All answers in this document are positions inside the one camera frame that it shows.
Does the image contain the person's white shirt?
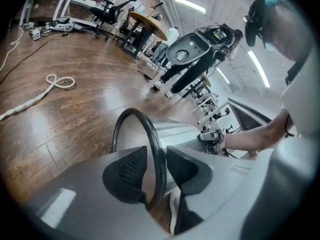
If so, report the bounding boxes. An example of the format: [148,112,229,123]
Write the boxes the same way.
[279,46,320,141]

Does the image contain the person's right forearm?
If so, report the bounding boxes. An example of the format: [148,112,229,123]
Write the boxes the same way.
[223,108,298,157]

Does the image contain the long black floor cable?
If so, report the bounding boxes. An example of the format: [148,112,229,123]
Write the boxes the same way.
[0,33,59,85]

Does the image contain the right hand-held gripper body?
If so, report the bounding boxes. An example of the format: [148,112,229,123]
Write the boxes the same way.
[206,129,226,156]

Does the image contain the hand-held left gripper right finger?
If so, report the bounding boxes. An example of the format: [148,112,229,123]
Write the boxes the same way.
[166,145,214,195]

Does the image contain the person's face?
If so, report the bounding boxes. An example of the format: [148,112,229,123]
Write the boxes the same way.
[259,0,309,63]

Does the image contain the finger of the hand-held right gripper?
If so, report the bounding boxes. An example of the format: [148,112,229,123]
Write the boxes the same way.
[197,132,218,142]

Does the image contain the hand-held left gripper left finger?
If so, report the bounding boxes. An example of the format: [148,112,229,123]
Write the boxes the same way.
[101,145,149,205]

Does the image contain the metal waste bin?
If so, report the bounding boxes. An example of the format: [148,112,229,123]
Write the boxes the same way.
[111,108,210,211]

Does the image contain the cream oval table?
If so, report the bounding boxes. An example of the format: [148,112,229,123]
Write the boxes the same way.
[181,73,213,99]

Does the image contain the black looped cable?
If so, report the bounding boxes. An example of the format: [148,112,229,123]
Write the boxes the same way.
[137,58,161,82]

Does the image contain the round wooden table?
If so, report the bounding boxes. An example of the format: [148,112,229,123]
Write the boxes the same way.
[121,10,169,60]

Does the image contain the white braided cable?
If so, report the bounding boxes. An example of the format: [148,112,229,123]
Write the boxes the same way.
[0,26,76,122]

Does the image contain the ceiling light strip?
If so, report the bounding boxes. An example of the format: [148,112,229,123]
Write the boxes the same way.
[247,50,271,89]
[173,0,207,14]
[216,67,231,85]

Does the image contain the black head-worn camera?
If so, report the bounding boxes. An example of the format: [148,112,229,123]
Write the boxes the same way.
[243,0,268,49]

